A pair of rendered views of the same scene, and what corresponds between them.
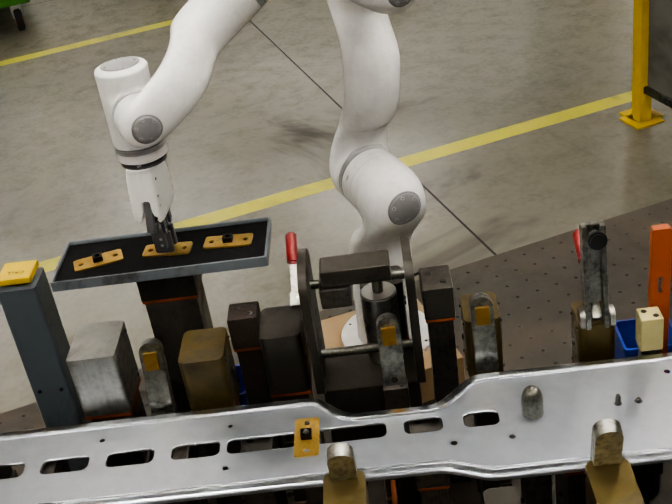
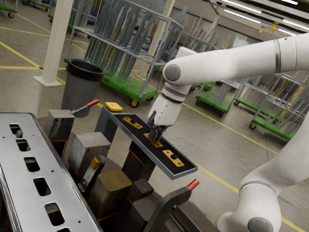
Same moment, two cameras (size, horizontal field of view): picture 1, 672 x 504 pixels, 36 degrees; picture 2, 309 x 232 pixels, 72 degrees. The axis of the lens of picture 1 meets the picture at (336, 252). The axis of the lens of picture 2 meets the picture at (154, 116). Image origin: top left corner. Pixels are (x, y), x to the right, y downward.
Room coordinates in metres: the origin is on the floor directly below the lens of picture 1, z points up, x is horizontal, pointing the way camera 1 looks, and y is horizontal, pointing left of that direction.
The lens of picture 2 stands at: (0.95, -0.09, 1.52)
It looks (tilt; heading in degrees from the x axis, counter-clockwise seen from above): 21 degrees down; 34
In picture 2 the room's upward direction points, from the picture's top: 23 degrees clockwise
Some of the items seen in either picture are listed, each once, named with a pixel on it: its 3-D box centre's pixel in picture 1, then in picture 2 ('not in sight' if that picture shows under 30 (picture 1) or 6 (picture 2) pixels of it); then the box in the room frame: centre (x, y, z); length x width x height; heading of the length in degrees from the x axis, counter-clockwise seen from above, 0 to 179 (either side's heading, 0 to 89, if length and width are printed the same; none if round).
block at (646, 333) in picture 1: (647, 404); not in sight; (1.28, -0.47, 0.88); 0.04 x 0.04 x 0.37; 86
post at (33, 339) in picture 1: (54, 378); (99, 149); (1.56, 0.55, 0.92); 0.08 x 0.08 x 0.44; 86
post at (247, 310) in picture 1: (263, 404); (122, 229); (1.41, 0.17, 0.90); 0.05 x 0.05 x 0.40; 86
